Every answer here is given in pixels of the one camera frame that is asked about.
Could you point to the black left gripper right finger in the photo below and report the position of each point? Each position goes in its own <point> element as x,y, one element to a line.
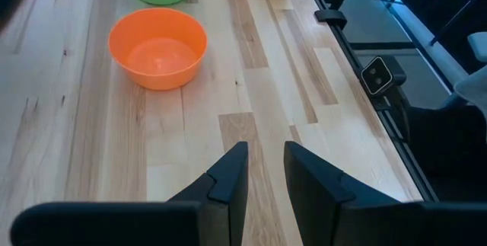
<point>380,223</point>

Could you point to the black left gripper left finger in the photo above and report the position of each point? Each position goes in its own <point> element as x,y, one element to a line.
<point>114,227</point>

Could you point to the orange plastic bowl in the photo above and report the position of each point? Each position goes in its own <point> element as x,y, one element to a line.
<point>158,48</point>

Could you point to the grey office chair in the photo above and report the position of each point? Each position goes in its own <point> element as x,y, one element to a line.
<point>473,86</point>

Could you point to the black table clamp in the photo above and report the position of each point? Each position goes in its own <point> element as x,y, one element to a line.
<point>331,18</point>

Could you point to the black frame rail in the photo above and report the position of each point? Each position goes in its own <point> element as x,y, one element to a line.
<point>403,151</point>

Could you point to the small black camera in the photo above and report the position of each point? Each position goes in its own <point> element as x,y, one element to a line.
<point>380,75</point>

